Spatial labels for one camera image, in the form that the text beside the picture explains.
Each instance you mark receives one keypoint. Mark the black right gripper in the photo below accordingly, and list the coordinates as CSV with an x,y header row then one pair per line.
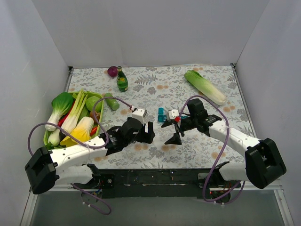
x,y
179,125

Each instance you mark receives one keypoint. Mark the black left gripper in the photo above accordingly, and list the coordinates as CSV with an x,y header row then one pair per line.
x,y
145,133

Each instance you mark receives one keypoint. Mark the white pill bottle blue label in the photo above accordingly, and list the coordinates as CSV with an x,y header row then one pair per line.
x,y
148,127

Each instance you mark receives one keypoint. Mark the teal weekly pill organizer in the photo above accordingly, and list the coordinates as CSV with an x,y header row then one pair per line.
x,y
161,115

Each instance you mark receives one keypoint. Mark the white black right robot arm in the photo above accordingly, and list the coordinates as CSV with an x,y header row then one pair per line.
x,y
263,162

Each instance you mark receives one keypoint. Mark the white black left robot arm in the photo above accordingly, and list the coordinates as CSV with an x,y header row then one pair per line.
x,y
47,168

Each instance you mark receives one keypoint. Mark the floral patterned table mat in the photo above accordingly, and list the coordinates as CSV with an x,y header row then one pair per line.
x,y
166,87

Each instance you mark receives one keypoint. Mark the green cylindrical bottle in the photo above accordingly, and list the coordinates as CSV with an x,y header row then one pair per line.
x,y
112,103

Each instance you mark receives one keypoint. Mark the brown mushroom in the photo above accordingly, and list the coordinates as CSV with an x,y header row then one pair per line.
x,y
95,116

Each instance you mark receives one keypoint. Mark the napa cabbage on table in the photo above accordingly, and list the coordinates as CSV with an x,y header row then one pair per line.
x,y
205,86

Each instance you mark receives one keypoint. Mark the green glass bottle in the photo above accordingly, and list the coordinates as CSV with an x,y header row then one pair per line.
x,y
122,81

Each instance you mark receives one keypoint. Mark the yellow white cabbage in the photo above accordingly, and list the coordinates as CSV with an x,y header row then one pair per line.
x,y
81,132

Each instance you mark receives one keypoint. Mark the round green cabbage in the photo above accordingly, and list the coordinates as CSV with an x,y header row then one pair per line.
x,y
90,102

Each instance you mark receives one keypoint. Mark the green plastic tray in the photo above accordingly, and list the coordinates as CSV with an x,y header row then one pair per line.
x,y
86,112

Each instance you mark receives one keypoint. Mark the purple onion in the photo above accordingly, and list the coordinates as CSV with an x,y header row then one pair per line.
x,y
112,71

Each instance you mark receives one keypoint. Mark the celery stalk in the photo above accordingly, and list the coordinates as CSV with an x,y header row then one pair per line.
x,y
71,121

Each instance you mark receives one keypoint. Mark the red chili pepper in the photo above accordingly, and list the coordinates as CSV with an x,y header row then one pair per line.
x,y
63,118

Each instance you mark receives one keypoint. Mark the small bok choy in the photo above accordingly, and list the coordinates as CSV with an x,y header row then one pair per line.
x,y
55,138

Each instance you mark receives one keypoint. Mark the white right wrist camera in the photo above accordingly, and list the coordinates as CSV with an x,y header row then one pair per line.
x,y
173,115

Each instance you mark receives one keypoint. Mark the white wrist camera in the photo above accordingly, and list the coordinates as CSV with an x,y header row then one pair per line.
x,y
139,114
173,115

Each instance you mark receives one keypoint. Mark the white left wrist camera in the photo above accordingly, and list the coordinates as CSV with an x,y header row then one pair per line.
x,y
139,114

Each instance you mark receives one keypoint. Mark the black table front rail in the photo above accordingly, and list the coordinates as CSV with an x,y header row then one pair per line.
x,y
125,183

